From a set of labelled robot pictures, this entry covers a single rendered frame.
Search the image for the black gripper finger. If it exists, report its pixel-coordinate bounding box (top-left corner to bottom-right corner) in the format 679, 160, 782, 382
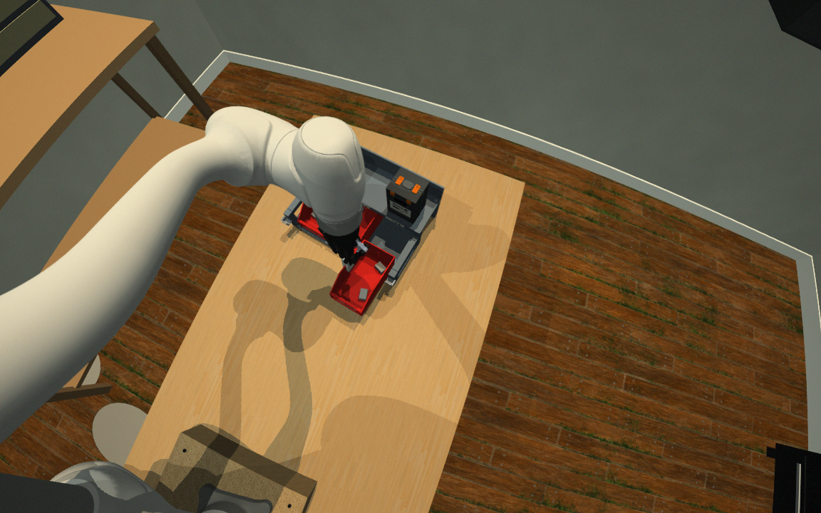
341, 239, 370, 272
318, 227, 345, 267

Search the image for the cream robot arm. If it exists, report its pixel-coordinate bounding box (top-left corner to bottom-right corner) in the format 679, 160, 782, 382
0, 106, 366, 513

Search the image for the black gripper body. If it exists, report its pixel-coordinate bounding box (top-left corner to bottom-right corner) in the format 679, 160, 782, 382
324, 225, 361, 248

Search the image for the black tool case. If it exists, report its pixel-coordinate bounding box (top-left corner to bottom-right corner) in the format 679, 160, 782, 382
386, 168, 430, 224

